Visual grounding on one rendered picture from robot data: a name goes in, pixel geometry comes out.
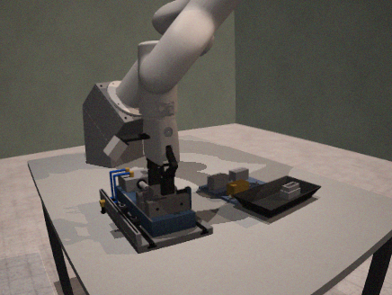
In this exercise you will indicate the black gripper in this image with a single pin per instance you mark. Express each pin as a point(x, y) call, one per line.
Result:
point(163, 145)

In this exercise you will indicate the yellow-orange block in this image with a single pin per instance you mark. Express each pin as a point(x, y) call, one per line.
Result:
point(236, 187)

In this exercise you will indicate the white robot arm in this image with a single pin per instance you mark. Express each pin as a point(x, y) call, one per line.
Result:
point(158, 71)

